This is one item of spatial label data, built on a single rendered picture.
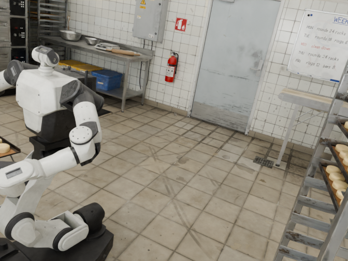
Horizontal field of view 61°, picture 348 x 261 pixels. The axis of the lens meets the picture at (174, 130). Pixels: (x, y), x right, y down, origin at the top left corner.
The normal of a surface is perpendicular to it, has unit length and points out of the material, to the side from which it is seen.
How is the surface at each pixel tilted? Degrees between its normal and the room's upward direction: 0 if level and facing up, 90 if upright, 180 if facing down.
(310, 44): 90
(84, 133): 26
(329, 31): 90
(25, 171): 39
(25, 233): 90
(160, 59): 90
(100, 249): 0
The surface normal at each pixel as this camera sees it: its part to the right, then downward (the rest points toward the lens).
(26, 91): -0.57, 0.22
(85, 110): 0.07, -0.69
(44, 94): 0.18, 0.31
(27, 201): 0.81, 0.33
